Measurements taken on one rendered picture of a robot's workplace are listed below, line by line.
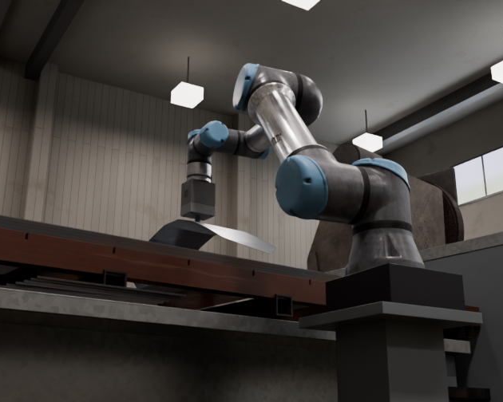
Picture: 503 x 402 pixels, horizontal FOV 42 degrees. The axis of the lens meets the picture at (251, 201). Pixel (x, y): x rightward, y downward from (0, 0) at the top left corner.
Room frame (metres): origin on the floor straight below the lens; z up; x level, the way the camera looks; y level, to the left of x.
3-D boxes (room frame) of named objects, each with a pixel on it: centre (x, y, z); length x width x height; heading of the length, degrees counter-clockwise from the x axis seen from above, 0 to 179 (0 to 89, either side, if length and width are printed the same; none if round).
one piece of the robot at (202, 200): (1.90, 0.17, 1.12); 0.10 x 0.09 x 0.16; 35
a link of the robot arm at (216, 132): (1.81, 0.11, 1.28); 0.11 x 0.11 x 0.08; 23
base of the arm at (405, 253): (1.25, -0.26, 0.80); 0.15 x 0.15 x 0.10
